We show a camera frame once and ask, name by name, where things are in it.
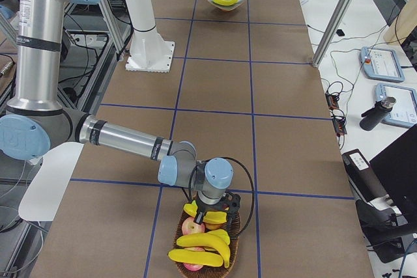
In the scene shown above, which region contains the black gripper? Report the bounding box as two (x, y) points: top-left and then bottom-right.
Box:
(194, 197), (226, 225)

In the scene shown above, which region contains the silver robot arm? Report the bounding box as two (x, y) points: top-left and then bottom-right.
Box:
(1, 0), (240, 223)

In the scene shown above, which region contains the woven brown fruit basket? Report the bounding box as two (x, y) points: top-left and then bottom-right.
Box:
(172, 211), (240, 277)

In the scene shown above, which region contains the pink apple rear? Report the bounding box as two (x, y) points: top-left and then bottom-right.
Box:
(181, 217), (205, 235)

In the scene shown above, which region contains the pink apple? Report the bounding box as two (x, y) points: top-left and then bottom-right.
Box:
(183, 247), (205, 271)
(181, 217), (205, 235)

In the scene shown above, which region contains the red yellow mango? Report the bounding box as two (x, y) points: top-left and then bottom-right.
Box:
(205, 223), (222, 230)

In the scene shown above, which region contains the pink apple front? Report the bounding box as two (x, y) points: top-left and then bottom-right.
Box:
(183, 247), (205, 271)

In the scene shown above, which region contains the orange circuit board rear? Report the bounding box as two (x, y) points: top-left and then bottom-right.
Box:
(325, 93), (339, 110)

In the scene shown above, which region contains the orange circuit board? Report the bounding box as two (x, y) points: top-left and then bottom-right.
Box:
(332, 116), (347, 137)
(325, 93), (339, 110)

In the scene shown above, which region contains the black box white label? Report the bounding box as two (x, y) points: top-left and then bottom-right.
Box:
(342, 149), (388, 202)

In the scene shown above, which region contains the orange circuit board front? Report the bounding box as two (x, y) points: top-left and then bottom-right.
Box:
(332, 116), (347, 137)

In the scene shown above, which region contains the teach pendant rear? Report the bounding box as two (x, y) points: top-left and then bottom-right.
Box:
(360, 46), (405, 83)

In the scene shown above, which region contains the teach pendant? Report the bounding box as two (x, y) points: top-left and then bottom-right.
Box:
(360, 46), (405, 83)
(375, 83), (416, 128)

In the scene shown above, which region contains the dark grey bottle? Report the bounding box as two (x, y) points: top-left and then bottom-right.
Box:
(359, 96), (396, 131)

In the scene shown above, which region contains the black monitor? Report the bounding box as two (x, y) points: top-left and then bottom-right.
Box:
(370, 126), (416, 220)

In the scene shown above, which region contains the teach pendant front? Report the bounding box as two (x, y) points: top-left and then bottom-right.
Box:
(375, 83), (416, 128)

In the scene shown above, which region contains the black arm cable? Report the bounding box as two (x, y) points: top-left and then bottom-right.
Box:
(184, 156), (255, 239)

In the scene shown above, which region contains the white camera stand column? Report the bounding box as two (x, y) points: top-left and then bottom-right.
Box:
(125, 0), (175, 73)

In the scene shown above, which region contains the aluminium frame post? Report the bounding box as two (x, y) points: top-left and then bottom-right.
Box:
(312, 0), (352, 68)

